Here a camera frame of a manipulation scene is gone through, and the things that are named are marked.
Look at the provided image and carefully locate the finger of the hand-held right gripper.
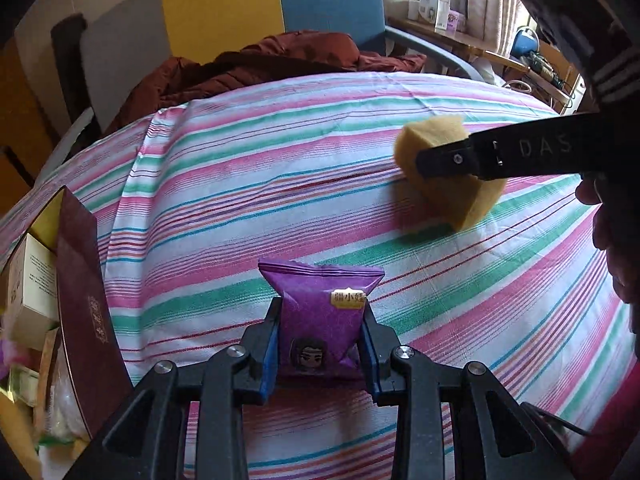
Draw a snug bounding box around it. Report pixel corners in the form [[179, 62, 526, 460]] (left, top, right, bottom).
[[414, 132, 501, 182]]

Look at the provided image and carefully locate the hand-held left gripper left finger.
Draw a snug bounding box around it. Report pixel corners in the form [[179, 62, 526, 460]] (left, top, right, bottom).
[[65, 297, 283, 480]]

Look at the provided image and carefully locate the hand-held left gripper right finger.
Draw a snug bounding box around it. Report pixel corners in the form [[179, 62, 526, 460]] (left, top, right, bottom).
[[357, 305, 576, 480]]

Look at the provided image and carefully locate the yellow sponge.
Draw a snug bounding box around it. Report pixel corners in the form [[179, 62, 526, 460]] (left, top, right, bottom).
[[393, 115, 507, 233]]

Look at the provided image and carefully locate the purple snack packet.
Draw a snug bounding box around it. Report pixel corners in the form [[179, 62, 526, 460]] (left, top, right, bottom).
[[257, 257, 386, 381]]

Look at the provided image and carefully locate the gold tin box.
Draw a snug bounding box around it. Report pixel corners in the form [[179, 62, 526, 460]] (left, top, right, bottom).
[[0, 186, 135, 480]]

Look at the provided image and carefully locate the beige cardboard box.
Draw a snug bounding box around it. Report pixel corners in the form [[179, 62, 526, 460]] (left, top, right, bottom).
[[5, 234, 61, 351]]

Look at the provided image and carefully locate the green white packet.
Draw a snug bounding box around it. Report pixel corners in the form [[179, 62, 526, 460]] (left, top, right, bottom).
[[0, 365, 43, 406]]

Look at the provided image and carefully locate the person's right hand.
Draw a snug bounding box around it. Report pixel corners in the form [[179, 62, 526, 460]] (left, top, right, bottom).
[[574, 170, 640, 306]]

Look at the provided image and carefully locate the blue desk lamp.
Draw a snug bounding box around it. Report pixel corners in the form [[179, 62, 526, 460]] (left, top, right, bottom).
[[510, 27, 538, 61]]

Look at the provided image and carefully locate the dark grey armrest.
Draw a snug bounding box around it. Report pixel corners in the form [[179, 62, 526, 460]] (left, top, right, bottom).
[[385, 26, 486, 81]]

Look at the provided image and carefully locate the wooden desk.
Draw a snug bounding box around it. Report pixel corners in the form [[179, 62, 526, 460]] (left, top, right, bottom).
[[387, 15, 583, 111]]

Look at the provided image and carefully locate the beige curtain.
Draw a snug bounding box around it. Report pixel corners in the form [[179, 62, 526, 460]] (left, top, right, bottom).
[[462, 0, 538, 58]]

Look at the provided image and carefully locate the striped bedsheet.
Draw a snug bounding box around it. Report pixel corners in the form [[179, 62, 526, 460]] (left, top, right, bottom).
[[0, 71, 640, 480]]

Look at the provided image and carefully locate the white blue-label box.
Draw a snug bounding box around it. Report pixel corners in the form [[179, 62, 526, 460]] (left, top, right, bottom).
[[419, 0, 452, 31]]

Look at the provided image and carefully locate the maroon jacket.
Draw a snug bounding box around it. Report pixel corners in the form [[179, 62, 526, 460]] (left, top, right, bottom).
[[107, 31, 426, 133]]

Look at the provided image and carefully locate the grey yellow blue chair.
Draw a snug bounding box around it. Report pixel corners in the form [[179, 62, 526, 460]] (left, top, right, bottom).
[[15, 0, 388, 133]]

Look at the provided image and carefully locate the light grey armrest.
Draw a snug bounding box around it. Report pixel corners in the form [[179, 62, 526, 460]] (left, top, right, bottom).
[[35, 107, 96, 181]]

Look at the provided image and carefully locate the wooden wardrobe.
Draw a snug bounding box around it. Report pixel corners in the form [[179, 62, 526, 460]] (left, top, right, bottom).
[[0, 50, 56, 221]]

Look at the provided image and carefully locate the black rolled mat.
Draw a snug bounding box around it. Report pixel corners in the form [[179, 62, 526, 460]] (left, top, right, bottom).
[[50, 14, 103, 133]]

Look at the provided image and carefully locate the black cable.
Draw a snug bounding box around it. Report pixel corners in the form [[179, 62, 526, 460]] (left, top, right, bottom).
[[522, 402, 591, 436]]

